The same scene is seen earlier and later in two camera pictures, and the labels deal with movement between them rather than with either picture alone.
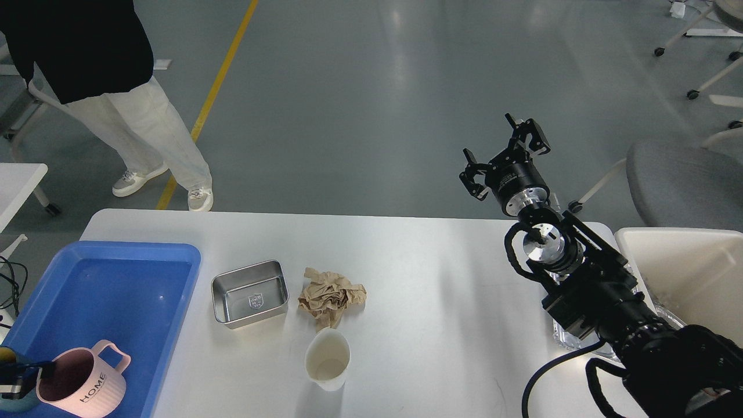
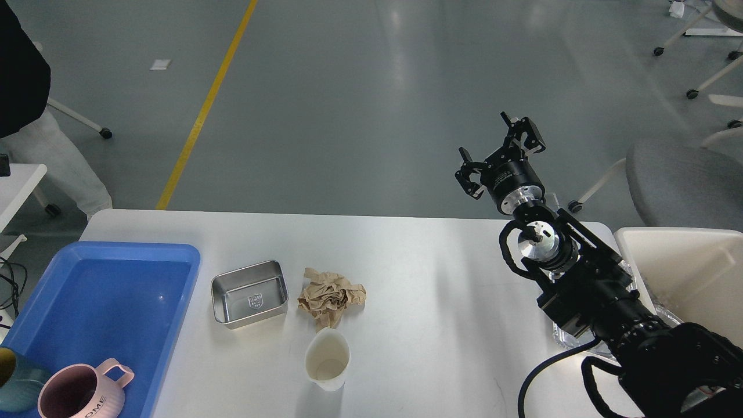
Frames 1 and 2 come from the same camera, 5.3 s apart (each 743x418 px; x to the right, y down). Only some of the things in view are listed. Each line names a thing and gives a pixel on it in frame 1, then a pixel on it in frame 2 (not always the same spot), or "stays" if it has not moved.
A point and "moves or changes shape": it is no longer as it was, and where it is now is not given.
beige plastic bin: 696,273 stays
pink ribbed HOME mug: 81,385 moves or changes shape
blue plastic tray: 136,295 stays
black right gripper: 513,177 stays
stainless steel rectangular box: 250,294 stays
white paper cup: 327,357 stays
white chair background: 17,101 to 105,133
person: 139,116 to 68,179
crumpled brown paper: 325,295 stays
